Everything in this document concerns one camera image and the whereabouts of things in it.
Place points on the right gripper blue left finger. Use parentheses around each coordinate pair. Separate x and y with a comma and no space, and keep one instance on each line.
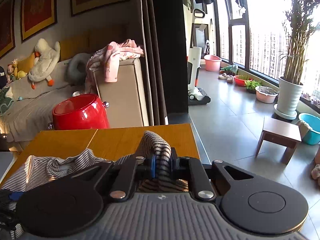
(152,166)

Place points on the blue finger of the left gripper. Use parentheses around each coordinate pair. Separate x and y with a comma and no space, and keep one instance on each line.
(15,196)

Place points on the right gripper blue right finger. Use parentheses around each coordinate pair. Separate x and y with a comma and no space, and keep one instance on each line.
(174,162)

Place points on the striped knit sweater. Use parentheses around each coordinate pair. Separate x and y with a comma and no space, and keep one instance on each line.
(158,222)

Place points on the pink clothes pile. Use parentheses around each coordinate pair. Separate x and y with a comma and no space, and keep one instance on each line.
(108,59)

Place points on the white floor cleaner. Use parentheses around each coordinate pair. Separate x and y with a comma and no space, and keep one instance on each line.
(196,96)

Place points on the beige sofa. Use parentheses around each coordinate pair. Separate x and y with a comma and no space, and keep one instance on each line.
(31,110)

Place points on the green cloth on sofa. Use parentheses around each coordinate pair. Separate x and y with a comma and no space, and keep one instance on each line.
(6,99)

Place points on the pink slippers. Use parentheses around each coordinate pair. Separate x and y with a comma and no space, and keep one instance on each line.
(227,78)

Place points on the red plastic basin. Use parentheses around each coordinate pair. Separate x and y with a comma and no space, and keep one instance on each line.
(240,80)

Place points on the pink plastic basin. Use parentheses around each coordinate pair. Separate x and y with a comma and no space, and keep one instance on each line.
(212,63)

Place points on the green leafy plants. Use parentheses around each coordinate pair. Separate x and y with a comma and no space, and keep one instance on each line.
(251,85)

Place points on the light pink basin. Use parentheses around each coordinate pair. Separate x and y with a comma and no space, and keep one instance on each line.
(266,94)

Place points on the small wooden stool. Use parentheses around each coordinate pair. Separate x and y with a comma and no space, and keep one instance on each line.
(280,133)

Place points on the black cap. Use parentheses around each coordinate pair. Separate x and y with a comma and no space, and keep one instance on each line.
(3,78)

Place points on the small plush doll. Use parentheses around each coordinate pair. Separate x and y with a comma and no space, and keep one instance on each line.
(13,72)

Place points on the grey neck pillow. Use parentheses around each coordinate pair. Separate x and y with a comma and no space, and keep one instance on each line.
(76,70)

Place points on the white plant pot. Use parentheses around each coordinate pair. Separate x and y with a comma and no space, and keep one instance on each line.
(288,99)

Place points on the yellow cushion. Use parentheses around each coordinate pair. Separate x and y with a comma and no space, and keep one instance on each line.
(26,64)

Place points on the blue plastic basin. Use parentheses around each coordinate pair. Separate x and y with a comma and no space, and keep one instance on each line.
(310,122)

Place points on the white goose plush toy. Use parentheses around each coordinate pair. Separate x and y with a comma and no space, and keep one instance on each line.
(45,63)

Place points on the red framed picture centre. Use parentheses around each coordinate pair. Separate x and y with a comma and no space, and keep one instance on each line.
(36,16)

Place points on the tall palm plant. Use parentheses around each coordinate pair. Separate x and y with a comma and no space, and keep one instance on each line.
(299,27)

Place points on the red framed picture left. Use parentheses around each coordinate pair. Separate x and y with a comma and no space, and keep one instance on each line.
(7,36)

